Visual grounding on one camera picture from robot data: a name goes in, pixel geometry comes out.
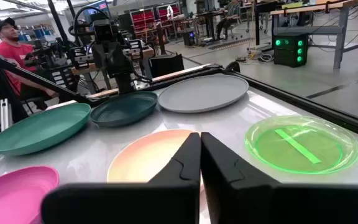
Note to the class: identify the black computer tower green lights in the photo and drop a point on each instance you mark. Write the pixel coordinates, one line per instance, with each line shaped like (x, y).
(287, 57)

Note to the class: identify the green tape strip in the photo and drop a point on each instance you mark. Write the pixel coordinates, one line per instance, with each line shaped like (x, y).
(297, 146)

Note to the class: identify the blue monitor screen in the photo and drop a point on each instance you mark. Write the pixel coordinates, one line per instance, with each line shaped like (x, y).
(101, 7)

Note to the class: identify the pink plastic plate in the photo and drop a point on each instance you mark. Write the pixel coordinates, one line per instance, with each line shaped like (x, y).
(8, 196)

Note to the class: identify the red bin rack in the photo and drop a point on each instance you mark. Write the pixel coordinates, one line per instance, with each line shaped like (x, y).
(168, 11)
(143, 23)

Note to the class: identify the clear neon green plate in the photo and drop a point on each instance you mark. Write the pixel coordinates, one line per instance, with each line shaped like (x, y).
(269, 149)

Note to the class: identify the grey metal workbench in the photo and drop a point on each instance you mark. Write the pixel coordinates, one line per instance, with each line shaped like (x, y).
(340, 40)

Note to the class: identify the grey plastic plate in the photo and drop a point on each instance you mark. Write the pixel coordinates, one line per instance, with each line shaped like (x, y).
(200, 93)

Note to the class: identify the black box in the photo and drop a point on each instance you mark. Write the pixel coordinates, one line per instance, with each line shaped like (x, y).
(166, 65)

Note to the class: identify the light wooden plank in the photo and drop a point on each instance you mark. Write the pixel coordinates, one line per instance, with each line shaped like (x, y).
(179, 73)

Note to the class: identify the person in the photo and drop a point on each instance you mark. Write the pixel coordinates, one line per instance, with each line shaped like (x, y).
(232, 12)
(14, 53)

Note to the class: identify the silver aluminium extrusion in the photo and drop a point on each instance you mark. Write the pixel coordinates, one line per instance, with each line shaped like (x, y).
(5, 115)

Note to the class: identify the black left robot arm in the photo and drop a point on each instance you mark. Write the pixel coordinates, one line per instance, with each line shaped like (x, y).
(113, 59)

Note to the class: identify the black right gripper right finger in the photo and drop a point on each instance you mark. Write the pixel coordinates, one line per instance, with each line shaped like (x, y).
(259, 202)

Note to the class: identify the light green plastic plate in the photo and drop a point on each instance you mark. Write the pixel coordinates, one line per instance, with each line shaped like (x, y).
(39, 127)

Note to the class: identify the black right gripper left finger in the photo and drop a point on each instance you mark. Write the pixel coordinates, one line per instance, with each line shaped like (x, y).
(135, 202)

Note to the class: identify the orange translucent plastic plate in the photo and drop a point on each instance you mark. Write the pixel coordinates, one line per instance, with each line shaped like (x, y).
(145, 155)

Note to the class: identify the dark teal plastic plate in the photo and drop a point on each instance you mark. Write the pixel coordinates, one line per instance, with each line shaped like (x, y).
(123, 109)

